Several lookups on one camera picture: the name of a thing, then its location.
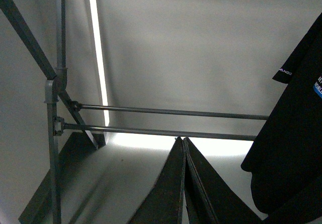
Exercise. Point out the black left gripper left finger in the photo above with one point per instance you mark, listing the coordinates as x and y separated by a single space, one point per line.
164 202

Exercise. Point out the black hanging t-shirt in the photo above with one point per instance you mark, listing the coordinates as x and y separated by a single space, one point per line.
285 158

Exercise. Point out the grey metal clothes rack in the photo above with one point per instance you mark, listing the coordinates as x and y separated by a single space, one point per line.
63 113

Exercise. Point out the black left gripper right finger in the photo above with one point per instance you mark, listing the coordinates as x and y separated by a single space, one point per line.
209 199

